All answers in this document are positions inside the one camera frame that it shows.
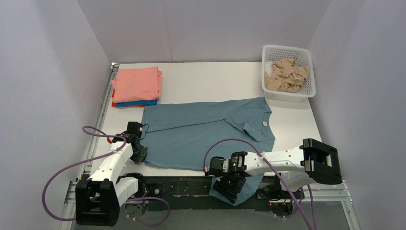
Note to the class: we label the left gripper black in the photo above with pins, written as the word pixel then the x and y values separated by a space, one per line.
pixel 140 154

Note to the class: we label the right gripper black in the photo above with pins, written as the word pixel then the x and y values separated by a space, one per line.
pixel 226 191

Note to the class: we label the grey-blue t shirt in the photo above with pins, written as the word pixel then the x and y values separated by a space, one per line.
pixel 185 136

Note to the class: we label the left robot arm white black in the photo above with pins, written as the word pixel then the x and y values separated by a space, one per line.
pixel 100 196

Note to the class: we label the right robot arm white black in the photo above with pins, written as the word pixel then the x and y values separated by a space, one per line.
pixel 311 162

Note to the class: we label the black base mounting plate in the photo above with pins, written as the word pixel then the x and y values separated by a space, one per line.
pixel 193 193

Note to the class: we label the blue folded t shirt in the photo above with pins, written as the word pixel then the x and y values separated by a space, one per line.
pixel 137 102

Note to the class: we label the orange folded t shirt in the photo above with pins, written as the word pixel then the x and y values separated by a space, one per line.
pixel 127 105

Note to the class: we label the pink folded t shirt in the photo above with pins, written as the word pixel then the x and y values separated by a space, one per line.
pixel 132 85

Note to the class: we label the beige crumpled t shirt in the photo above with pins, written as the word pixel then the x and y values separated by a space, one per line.
pixel 286 76

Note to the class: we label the white plastic basket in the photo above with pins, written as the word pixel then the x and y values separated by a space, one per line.
pixel 271 53

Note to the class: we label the aluminium left side rail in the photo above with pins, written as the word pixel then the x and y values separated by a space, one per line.
pixel 92 145

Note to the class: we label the aluminium front frame rail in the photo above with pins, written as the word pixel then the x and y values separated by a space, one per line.
pixel 321 193

